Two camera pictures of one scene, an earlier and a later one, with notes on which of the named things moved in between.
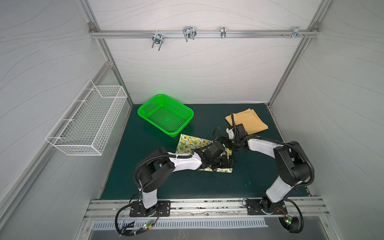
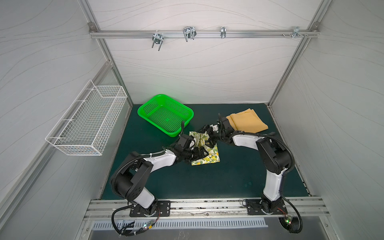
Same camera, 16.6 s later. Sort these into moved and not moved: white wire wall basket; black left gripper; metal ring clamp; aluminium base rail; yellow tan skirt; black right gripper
Moved: black left gripper; black right gripper
Not moved: yellow tan skirt; metal ring clamp; aluminium base rail; white wire wall basket
